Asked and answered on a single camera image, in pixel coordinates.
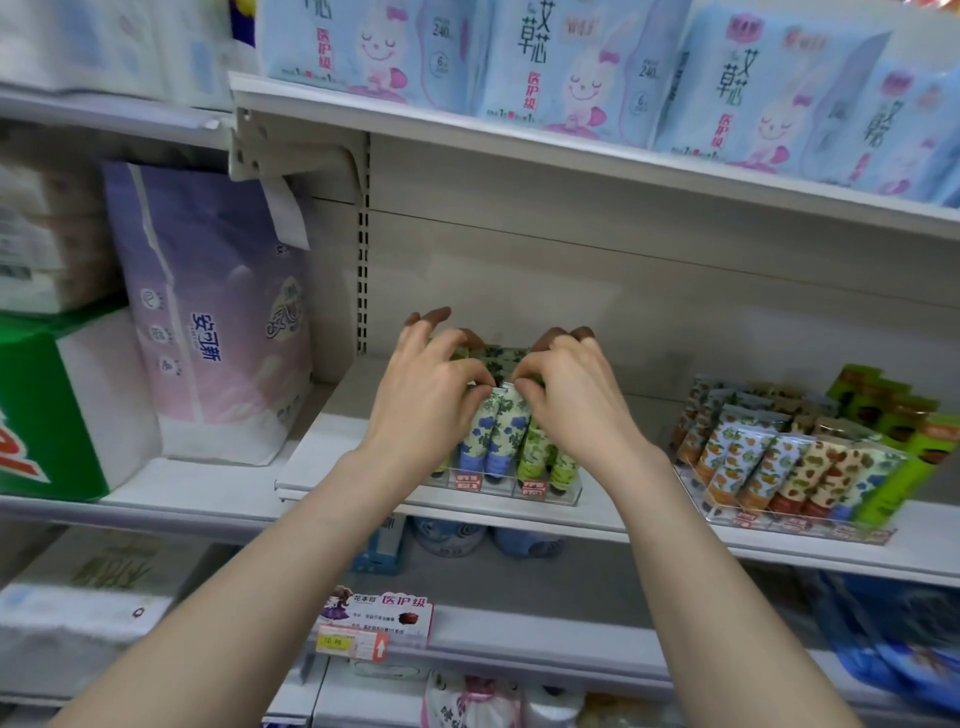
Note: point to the person's right hand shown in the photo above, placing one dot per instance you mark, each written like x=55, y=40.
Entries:
x=585, y=409

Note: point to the person's left hand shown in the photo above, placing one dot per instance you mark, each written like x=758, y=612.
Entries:
x=416, y=405

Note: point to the person's right thumb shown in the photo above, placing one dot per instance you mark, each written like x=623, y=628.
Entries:
x=529, y=371

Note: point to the person's left thumb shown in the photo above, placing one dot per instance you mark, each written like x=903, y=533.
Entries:
x=476, y=371

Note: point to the blue flowered cream tube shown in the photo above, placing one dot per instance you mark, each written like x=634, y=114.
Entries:
x=508, y=435
x=478, y=431

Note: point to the person's right forearm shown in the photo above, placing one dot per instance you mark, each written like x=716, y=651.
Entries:
x=712, y=600

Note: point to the person's left forearm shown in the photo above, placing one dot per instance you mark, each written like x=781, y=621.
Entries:
x=247, y=600

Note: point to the cluster of floral hand creams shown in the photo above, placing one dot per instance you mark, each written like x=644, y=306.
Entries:
x=536, y=454

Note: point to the red white price sticker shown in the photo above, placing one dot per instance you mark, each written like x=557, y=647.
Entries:
x=469, y=481
x=533, y=491

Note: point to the small clear plastic display tray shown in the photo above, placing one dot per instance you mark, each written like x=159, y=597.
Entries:
x=499, y=491

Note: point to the blue wrapped roll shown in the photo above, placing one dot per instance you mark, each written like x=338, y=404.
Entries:
x=525, y=541
x=450, y=536

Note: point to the slotted metal shelf upright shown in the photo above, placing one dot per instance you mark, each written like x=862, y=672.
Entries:
x=363, y=247

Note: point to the blue white box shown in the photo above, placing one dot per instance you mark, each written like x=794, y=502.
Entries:
x=386, y=544

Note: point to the beige metal shelf board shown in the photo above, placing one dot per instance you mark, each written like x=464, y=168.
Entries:
x=187, y=495
x=750, y=544
x=600, y=161
x=540, y=645
x=112, y=112

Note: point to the white paper tag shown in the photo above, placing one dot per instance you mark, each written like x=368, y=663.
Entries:
x=285, y=214

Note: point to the rows of patterned hand creams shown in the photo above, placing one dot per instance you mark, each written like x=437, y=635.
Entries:
x=772, y=465

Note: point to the white pink price card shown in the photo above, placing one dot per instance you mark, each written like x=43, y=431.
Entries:
x=375, y=619

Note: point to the purple pink tissue pack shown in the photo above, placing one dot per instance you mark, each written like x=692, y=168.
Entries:
x=210, y=315

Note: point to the wide clear plastic display tray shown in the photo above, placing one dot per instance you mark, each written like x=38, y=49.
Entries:
x=787, y=529

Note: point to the light blue pad packet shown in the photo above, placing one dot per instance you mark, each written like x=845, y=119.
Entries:
x=577, y=67
x=892, y=135
x=750, y=97
x=367, y=45

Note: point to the green cream tube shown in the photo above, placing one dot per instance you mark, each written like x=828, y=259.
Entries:
x=911, y=472
x=906, y=420
x=877, y=401
x=851, y=382

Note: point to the white pink plastic bag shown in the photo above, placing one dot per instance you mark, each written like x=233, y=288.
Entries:
x=469, y=705

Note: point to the white tissue roll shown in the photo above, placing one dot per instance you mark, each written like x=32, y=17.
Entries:
x=551, y=709

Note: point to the green white tissue pack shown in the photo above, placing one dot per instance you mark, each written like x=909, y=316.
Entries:
x=67, y=405

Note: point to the large white wrapped pack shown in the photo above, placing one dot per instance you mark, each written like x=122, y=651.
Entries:
x=97, y=600

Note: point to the blue plastic packets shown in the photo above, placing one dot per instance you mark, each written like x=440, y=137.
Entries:
x=892, y=637

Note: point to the stacked white paper packs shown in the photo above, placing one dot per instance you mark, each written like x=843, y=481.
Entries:
x=45, y=232

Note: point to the white tissue packs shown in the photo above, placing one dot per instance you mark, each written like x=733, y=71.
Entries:
x=105, y=45

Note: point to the beige shelf bracket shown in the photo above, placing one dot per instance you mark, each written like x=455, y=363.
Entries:
x=292, y=154

